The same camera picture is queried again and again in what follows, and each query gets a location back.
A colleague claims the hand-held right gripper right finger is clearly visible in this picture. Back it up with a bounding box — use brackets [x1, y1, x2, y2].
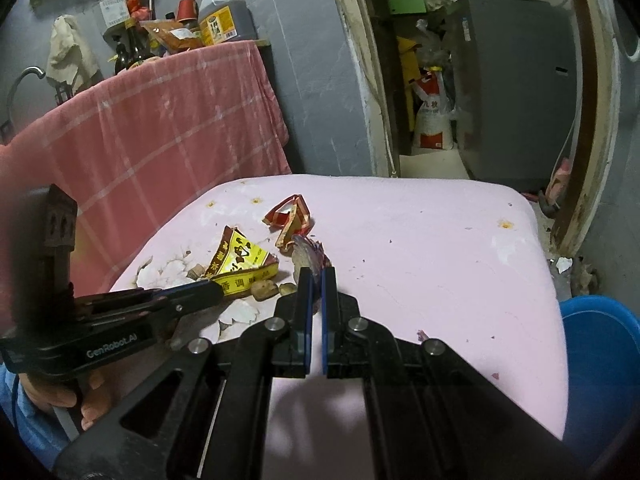
[321, 266, 596, 480]

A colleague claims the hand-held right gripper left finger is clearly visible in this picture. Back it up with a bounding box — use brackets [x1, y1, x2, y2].
[52, 266, 315, 480]

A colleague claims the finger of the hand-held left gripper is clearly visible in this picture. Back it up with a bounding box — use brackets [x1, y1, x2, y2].
[77, 285, 224, 328]
[75, 280, 217, 308]

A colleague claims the silver red wrapper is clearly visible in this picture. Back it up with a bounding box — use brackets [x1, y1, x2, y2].
[291, 234, 332, 281]

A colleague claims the yellow red seasoning packet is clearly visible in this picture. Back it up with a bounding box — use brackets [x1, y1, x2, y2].
[204, 225, 281, 298]

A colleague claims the blue plastic basin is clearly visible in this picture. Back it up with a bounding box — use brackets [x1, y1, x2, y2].
[557, 295, 640, 471]

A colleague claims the person's left forearm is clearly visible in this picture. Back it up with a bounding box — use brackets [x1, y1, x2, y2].
[0, 360, 58, 468]

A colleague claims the person's left hand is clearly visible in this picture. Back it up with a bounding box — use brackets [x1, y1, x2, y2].
[22, 367, 114, 431]

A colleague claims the red gold torn wrapper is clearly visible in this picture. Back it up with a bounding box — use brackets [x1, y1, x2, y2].
[264, 194, 313, 250]

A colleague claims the pink quilted blanket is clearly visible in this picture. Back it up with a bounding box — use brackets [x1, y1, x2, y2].
[110, 174, 571, 480]

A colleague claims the pink checked cloth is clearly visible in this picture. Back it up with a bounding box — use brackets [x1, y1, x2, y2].
[0, 40, 292, 311]

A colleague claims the white red rice bag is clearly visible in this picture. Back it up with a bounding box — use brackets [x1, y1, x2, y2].
[410, 67, 457, 151]

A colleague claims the dark sauce bottle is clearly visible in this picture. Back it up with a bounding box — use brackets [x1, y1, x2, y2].
[115, 17, 156, 73]

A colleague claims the beige hanging towel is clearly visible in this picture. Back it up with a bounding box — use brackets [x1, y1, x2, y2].
[46, 15, 101, 93]

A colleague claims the metal faucet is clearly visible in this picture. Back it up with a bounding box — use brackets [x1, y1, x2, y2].
[5, 66, 46, 126]

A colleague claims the pink red cloth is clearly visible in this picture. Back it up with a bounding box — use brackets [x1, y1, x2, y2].
[545, 157, 571, 201]

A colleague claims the yellow bag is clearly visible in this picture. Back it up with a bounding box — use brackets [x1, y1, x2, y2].
[397, 35, 421, 68]

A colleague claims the grey washing machine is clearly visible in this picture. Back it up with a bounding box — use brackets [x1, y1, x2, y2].
[445, 0, 578, 181]

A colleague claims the large cooking oil jug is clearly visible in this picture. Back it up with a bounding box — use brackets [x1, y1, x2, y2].
[198, 0, 256, 46]

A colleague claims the wooden door frame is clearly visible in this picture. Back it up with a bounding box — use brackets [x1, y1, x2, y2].
[325, 0, 621, 256]

